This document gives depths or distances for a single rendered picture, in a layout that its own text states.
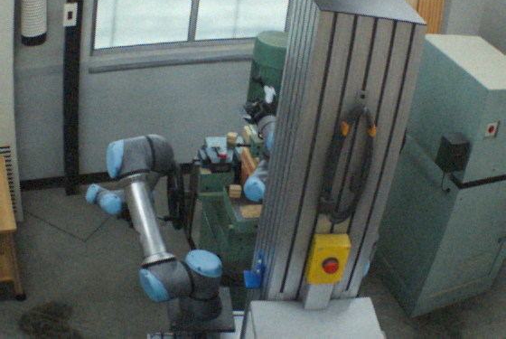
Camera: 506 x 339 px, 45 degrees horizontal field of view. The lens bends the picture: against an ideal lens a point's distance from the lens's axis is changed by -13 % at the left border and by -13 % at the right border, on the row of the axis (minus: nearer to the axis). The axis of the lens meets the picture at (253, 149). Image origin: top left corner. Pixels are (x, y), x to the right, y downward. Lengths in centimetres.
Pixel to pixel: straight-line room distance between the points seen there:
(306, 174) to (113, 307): 204
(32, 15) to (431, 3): 256
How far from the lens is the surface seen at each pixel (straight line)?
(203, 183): 274
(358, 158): 156
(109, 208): 252
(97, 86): 392
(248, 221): 261
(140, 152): 218
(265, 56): 254
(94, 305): 345
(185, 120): 419
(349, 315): 180
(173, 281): 212
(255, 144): 274
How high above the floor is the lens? 247
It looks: 31 degrees down
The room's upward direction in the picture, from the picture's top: 8 degrees clockwise
